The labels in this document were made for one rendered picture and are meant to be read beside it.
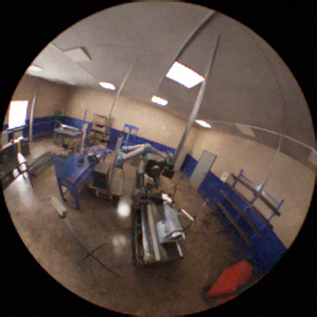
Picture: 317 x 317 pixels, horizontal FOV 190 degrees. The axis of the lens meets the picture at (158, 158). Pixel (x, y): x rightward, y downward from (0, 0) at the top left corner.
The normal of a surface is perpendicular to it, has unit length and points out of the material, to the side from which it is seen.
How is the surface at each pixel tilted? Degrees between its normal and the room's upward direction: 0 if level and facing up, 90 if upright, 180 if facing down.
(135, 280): 0
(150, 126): 90
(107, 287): 0
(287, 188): 90
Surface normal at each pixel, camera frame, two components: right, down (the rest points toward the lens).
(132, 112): 0.18, 0.36
